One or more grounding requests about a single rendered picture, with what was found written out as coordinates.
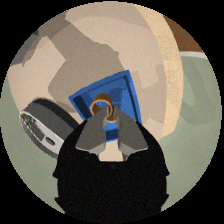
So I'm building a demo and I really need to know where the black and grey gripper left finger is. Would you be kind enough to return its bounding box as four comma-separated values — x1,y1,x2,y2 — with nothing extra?
52,105,110,179

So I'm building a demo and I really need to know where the blue open crate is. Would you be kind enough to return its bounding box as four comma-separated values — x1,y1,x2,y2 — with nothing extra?
68,70,142,142

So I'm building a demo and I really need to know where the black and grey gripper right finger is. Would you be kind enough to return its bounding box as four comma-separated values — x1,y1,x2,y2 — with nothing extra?
112,105,170,176

